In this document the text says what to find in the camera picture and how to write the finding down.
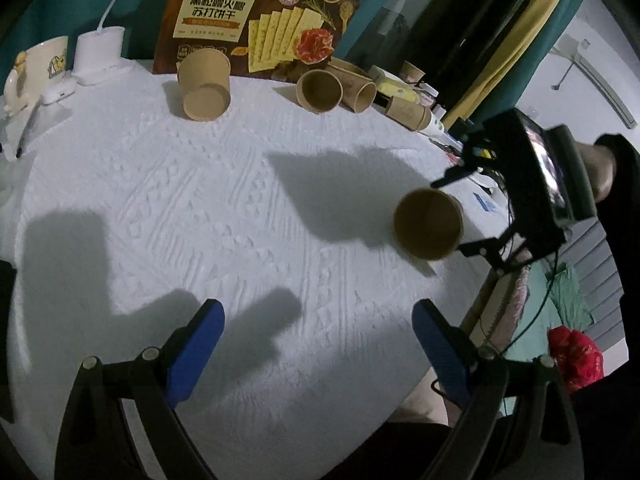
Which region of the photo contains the small brown cup behind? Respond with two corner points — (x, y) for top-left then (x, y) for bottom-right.
(399, 61), (424, 84)

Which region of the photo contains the brown upside-down paper cup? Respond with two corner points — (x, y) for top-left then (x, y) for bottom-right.
(177, 48), (231, 122)

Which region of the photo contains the person's right hand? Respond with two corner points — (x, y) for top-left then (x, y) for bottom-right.
(577, 143), (616, 203)

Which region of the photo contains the green cloth on floor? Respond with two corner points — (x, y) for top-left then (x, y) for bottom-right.
(506, 261), (594, 362)

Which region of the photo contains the red crumpled bag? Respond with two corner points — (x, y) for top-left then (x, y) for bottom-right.
(548, 325), (604, 393)

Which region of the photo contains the yellow teal curtain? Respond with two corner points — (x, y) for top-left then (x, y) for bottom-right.
(442, 0), (584, 128)

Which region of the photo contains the yellow snack packet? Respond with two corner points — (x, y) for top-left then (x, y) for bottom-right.
(376, 77), (420, 104)

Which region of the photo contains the white textured tablecloth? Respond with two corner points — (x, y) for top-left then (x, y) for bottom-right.
(8, 67), (488, 479)

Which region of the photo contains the brown cracker box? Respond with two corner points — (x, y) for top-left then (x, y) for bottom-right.
(153, 0), (361, 82)

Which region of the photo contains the small white device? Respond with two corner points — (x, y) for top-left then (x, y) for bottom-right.
(41, 76), (77, 105)

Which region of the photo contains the white cartoon mug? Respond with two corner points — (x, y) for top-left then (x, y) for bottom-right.
(3, 36), (68, 116)

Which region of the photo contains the white lamp base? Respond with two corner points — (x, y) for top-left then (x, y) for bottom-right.
(72, 26), (134, 87)

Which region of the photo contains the black cable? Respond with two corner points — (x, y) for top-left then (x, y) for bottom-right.
(476, 251), (561, 356)

